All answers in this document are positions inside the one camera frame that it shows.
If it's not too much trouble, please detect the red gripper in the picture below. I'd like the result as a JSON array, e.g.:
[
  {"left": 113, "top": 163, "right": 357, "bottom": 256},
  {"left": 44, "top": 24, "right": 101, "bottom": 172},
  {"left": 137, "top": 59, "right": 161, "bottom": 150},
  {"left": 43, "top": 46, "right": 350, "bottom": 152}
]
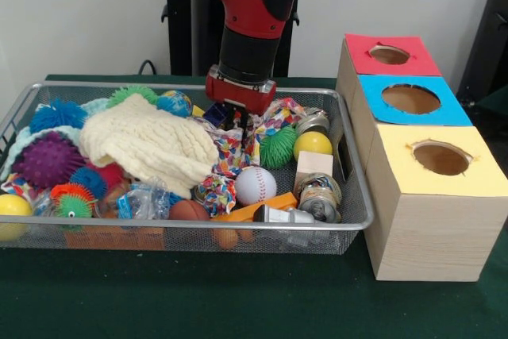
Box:
[{"left": 205, "top": 64, "right": 278, "bottom": 153}]

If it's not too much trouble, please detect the polka dot cloth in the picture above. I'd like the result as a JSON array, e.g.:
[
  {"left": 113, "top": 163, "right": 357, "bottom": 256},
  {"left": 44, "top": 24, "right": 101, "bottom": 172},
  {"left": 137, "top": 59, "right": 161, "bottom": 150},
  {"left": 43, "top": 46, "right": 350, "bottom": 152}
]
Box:
[{"left": 208, "top": 97, "right": 306, "bottom": 171}]

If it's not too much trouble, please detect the cream knitted cloth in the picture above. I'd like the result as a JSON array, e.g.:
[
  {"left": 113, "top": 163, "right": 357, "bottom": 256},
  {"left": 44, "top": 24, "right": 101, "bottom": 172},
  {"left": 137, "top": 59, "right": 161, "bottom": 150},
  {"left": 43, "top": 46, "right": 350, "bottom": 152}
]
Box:
[{"left": 79, "top": 93, "right": 219, "bottom": 199}]

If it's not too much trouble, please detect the shallow mesh bin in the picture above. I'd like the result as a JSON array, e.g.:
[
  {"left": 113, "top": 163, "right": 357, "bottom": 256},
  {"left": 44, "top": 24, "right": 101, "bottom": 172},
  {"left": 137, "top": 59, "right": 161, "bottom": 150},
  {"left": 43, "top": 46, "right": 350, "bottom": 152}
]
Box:
[{"left": 0, "top": 80, "right": 375, "bottom": 256}]

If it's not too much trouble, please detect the wooden box with three holes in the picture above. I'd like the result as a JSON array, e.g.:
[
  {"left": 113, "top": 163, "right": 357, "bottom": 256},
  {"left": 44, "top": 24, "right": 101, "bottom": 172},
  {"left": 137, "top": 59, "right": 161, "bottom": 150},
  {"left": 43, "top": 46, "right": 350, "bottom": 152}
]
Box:
[{"left": 336, "top": 33, "right": 508, "bottom": 283}]

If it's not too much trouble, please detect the plain green puffer ball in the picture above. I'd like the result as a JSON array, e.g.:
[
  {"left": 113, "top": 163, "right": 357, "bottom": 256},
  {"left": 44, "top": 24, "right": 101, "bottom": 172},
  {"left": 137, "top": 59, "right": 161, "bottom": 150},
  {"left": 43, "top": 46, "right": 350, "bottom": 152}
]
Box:
[{"left": 260, "top": 126, "right": 298, "bottom": 168}]

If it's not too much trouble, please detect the white baseball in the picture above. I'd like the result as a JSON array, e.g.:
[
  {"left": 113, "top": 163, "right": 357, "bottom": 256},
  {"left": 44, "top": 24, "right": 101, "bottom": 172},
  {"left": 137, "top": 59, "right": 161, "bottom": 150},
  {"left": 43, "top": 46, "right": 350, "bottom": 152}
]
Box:
[{"left": 234, "top": 167, "right": 278, "bottom": 208}]

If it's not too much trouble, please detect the globe print ball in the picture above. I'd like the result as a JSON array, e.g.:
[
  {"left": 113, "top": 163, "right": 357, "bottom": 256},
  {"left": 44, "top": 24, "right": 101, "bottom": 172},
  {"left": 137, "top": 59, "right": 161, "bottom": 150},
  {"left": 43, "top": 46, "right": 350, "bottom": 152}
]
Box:
[{"left": 156, "top": 90, "right": 194, "bottom": 117}]

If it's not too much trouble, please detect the yellow smooth ball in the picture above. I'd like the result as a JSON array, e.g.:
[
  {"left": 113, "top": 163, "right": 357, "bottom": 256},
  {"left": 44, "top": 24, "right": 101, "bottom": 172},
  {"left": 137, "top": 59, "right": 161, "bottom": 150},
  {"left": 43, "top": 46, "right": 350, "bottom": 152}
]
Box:
[
  {"left": 0, "top": 194, "right": 33, "bottom": 241},
  {"left": 293, "top": 131, "right": 333, "bottom": 162}
]

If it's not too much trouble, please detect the plain wooden cube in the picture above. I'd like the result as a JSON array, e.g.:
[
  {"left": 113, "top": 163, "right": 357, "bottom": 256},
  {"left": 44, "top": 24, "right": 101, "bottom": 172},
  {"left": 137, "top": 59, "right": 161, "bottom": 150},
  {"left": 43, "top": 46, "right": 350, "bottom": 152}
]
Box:
[{"left": 295, "top": 151, "right": 334, "bottom": 185}]

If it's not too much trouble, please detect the crushed drink can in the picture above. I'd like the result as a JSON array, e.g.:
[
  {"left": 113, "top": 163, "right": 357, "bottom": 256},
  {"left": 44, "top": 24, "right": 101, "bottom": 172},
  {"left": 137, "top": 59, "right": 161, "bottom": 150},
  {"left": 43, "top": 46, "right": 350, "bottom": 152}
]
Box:
[{"left": 295, "top": 173, "right": 343, "bottom": 224}]

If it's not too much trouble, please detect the dark green table cloth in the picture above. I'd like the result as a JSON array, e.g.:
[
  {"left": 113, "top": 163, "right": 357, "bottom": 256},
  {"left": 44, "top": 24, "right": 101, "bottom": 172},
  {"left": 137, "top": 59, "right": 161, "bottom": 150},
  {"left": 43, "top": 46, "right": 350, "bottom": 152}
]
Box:
[
  {"left": 0, "top": 74, "right": 508, "bottom": 339},
  {"left": 474, "top": 85, "right": 508, "bottom": 120}
]

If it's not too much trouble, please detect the blue puffer ball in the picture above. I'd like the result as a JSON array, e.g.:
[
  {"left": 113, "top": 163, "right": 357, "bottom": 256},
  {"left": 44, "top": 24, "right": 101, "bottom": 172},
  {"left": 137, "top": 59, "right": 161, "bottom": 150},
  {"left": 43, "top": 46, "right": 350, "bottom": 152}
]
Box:
[{"left": 29, "top": 97, "right": 89, "bottom": 133}]

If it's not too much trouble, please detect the purple spiky ball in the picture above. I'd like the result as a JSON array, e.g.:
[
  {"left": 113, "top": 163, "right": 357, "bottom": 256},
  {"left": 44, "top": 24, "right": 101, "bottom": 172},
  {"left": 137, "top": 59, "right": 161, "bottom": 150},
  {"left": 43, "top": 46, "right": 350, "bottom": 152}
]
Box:
[{"left": 11, "top": 130, "right": 87, "bottom": 189}]

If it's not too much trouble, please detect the black chair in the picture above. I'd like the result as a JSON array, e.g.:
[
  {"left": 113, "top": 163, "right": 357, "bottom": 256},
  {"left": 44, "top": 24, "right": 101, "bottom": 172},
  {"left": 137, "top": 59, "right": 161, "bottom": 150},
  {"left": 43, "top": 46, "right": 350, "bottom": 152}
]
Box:
[{"left": 456, "top": 0, "right": 508, "bottom": 98}]

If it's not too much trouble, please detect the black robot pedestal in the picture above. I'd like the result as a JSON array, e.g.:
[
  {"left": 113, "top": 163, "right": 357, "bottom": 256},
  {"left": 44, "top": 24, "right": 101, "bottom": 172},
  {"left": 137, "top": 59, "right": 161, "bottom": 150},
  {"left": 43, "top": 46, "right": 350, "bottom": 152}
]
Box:
[{"left": 160, "top": 0, "right": 321, "bottom": 78}]

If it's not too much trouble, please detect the black cable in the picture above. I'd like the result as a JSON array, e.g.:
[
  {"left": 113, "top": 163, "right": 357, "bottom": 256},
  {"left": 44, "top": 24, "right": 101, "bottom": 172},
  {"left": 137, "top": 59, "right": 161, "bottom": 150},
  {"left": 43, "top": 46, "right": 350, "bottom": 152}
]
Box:
[{"left": 137, "top": 60, "right": 171, "bottom": 76}]

